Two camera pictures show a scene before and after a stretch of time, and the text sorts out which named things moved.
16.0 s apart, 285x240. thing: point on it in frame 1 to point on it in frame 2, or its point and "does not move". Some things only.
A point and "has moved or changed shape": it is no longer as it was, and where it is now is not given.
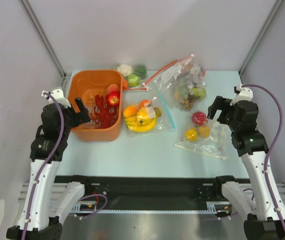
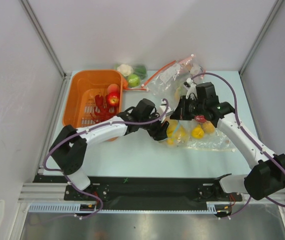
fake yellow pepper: [191, 134] to [197, 132]
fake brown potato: [204, 131] to [208, 127]
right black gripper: [222, 110] to [180, 111]
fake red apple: [113, 98] does not move
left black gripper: [83, 116] to [159, 133]
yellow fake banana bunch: [141, 123] has moved or changed shape
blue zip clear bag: [145, 113] has moved or changed shape
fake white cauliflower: [125, 69] does not move
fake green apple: [133, 80] does not move
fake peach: [113, 87] does not move
